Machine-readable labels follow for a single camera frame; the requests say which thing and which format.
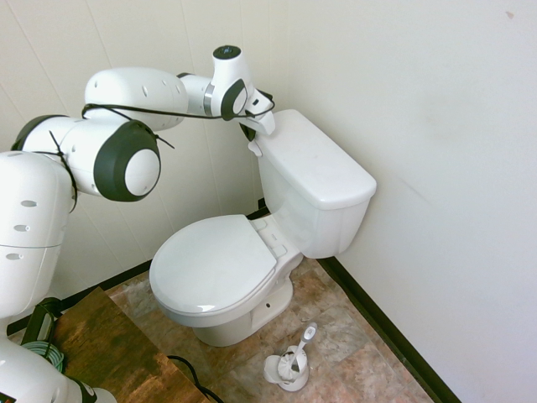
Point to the white flush lever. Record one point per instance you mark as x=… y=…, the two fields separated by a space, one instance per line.
x=254 y=148

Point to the white toilet brush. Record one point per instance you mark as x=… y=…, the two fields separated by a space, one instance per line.
x=303 y=340

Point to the white tank lid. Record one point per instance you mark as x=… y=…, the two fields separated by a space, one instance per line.
x=310 y=159

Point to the white brush holder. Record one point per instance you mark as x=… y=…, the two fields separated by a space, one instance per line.
x=293 y=380

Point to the white toilet seat lid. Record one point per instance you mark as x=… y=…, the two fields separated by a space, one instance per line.
x=210 y=264

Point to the black zip tie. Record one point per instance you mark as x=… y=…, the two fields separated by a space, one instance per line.
x=161 y=140
x=65 y=165

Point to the short black baseboard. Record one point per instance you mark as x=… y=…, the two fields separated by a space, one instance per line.
x=105 y=283

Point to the long black baseboard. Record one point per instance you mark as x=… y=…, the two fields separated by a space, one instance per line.
x=390 y=327

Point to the white toilet tank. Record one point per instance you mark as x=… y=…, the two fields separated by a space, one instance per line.
x=319 y=226

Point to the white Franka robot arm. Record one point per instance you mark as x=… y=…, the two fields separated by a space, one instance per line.
x=117 y=105

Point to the white toilet bowl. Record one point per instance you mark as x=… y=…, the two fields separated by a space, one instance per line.
x=235 y=319

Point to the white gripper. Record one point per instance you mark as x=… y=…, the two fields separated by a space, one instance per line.
x=265 y=117

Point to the brown wooden table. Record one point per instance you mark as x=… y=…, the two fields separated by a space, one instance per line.
x=109 y=348

